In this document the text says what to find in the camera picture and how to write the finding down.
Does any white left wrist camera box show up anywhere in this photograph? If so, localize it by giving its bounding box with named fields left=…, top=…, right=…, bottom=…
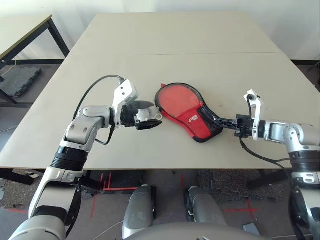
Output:
left=111, top=79, right=140, bottom=128

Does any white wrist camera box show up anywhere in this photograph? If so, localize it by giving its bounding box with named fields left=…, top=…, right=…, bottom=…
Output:
left=111, top=79, right=140, bottom=128
left=243, top=89, right=263, bottom=141

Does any thin white cable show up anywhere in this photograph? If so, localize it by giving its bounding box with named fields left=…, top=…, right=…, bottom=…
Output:
left=96, top=221, right=125, bottom=240

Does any small grey box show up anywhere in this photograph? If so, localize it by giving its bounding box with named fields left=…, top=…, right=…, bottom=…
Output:
left=241, top=223, right=258, bottom=235

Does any red black paddle case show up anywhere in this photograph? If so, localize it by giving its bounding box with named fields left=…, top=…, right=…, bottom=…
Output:
left=154, top=82, right=224, bottom=144

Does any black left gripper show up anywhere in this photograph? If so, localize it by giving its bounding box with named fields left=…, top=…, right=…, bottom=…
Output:
left=120, top=100, right=163, bottom=132

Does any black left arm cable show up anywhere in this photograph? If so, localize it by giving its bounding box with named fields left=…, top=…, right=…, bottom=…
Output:
left=73, top=74, right=126, bottom=146

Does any grey robot torso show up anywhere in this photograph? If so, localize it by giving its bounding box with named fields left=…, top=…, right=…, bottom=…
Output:
left=122, top=222, right=266, bottom=240

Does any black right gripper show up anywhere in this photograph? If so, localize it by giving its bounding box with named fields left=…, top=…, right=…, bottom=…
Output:
left=212, top=113, right=255, bottom=138

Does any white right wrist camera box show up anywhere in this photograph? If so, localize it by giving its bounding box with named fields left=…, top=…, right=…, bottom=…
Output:
left=243, top=89, right=263, bottom=141

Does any grey robot right leg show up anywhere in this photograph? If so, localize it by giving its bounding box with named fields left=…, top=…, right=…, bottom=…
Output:
left=184, top=186, right=227, bottom=223

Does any black framed side table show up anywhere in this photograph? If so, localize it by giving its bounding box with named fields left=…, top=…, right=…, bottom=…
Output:
left=0, top=14, right=71, bottom=105

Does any grey robot left leg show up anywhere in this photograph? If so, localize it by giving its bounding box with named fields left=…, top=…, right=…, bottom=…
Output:
left=123, top=184, right=158, bottom=230

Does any grey robot leg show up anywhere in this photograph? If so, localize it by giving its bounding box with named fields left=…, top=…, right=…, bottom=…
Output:
left=184, top=186, right=227, bottom=223
left=123, top=184, right=158, bottom=230

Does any black foam floor mat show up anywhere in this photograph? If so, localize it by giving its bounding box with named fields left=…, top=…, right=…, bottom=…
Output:
left=0, top=67, right=42, bottom=98

